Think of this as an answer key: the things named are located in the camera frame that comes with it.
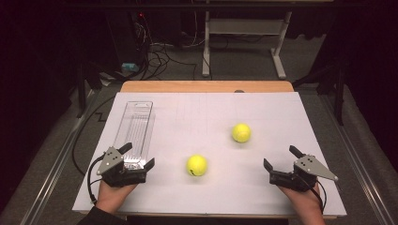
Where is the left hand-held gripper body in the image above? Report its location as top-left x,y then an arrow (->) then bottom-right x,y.
96,146 -> 147,188

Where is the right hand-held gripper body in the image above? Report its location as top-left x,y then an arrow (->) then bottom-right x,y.
268,154 -> 339,192

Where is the clear plastic container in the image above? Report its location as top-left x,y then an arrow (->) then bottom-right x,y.
113,100 -> 157,171

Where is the yellow tennis ball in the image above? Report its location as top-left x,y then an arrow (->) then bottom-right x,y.
231,122 -> 253,144
186,154 -> 208,177

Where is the person's right hand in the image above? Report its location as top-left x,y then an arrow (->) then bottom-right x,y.
278,182 -> 323,217

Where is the person's left hand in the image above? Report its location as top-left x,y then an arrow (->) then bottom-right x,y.
95,179 -> 138,216

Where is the white board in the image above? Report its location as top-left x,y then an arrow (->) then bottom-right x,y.
71,91 -> 347,218

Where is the black metal stand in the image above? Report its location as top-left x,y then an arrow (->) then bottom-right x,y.
292,55 -> 346,127
76,62 -> 103,119

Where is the teal box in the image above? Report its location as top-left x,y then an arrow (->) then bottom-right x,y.
121,62 -> 140,72

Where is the wooden table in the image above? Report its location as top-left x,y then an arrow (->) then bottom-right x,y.
82,80 -> 338,220

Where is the white metal stand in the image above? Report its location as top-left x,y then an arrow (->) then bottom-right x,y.
201,0 -> 287,81

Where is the black cable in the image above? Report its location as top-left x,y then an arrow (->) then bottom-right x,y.
86,153 -> 106,206
294,173 -> 328,214

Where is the bundle of floor cables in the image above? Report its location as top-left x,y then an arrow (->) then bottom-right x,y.
130,12 -> 214,82

